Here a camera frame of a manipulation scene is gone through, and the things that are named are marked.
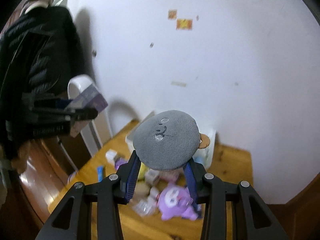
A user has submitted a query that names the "blue cream tube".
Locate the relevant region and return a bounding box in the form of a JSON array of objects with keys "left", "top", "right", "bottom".
[{"left": 97, "top": 166, "right": 105, "bottom": 182}]

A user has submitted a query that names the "white storage bin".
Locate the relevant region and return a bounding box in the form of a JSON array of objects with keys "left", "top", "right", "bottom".
[{"left": 125, "top": 126, "right": 216, "bottom": 169}]

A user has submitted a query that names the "white square box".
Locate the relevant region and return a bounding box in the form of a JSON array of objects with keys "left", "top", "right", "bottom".
[{"left": 105, "top": 149, "right": 119, "bottom": 165}]

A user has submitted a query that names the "wooden side table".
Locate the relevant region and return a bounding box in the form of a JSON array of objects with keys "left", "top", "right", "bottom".
[{"left": 48, "top": 120, "right": 253, "bottom": 239}]

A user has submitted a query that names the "small orange wall sticker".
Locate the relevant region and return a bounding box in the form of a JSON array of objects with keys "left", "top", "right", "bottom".
[{"left": 168, "top": 9, "right": 177, "bottom": 20}]

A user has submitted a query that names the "purple plush toy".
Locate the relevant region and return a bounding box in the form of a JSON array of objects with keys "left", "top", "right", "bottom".
[{"left": 157, "top": 183, "right": 199, "bottom": 221}]

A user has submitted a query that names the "grey round plush pouch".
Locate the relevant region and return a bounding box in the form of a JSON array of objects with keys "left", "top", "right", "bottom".
[{"left": 133, "top": 110, "right": 201, "bottom": 171}]

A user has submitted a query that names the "purple lavender small box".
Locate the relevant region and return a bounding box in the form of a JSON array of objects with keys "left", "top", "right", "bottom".
[{"left": 65, "top": 84, "right": 108, "bottom": 137}]

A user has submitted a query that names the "tape strip on wall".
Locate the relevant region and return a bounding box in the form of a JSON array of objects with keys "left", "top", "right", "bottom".
[{"left": 171, "top": 81, "right": 187, "bottom": 87}]

